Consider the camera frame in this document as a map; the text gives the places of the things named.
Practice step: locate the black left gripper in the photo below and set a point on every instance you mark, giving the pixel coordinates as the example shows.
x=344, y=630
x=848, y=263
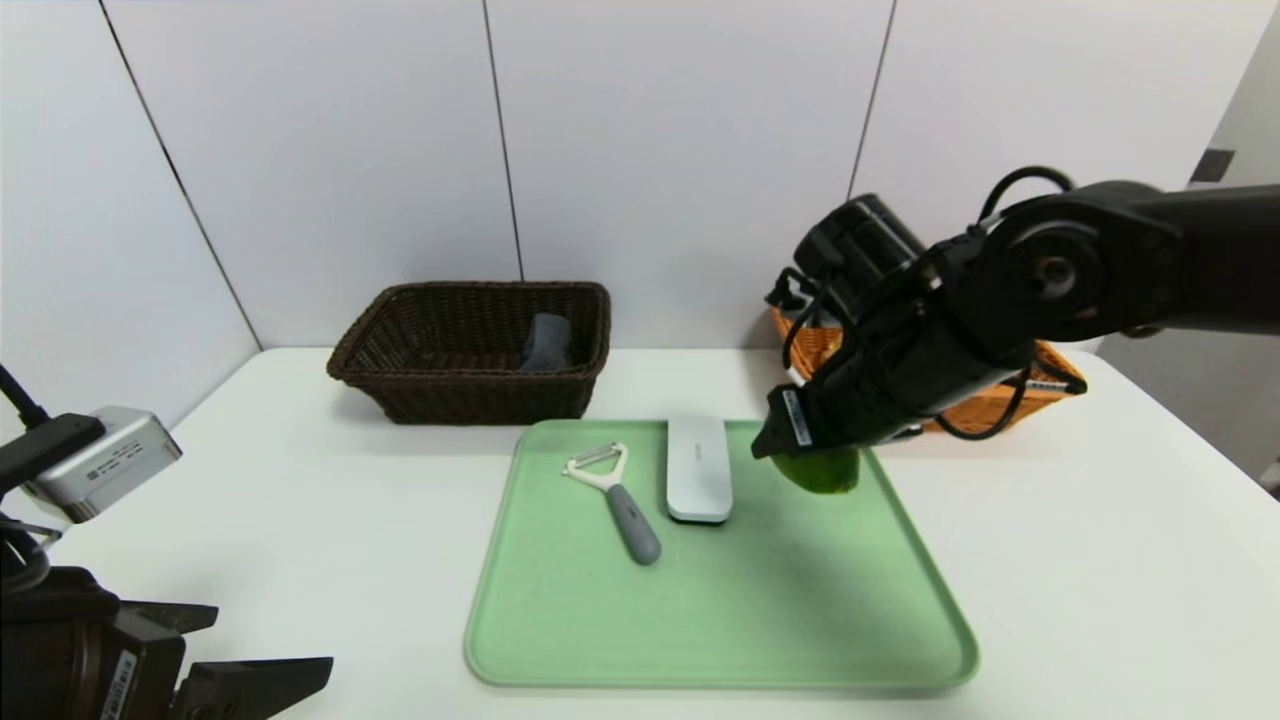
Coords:
x=133, y=678

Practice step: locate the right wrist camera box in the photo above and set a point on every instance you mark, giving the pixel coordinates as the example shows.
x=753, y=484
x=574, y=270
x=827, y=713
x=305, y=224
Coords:
x=860, y=245

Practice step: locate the dark grey towel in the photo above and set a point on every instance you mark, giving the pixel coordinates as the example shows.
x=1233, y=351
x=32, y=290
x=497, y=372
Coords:
x=548, y=345

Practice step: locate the green lime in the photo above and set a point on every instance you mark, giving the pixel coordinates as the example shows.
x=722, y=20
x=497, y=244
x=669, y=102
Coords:
x=825, y=472

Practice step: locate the light green plastic tray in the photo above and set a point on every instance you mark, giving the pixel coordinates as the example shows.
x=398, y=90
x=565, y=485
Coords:
x=720, y=610

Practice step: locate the dark wall bracket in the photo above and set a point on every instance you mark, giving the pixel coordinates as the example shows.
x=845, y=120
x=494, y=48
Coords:
x=1212, y=165

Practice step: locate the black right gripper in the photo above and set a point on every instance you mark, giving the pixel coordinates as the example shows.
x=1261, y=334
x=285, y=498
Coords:
x=797, y=418

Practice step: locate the white rectangular plastic case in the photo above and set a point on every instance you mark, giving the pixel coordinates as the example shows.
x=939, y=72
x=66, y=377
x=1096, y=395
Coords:
x=698, y=470

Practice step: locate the orange wicker basket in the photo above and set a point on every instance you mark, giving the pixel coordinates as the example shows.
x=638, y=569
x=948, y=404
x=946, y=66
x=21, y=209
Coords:
x=975, y=412

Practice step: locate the dark brown wicker basket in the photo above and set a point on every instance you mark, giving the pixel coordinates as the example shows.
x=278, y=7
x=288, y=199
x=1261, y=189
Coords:
x=470, y=400

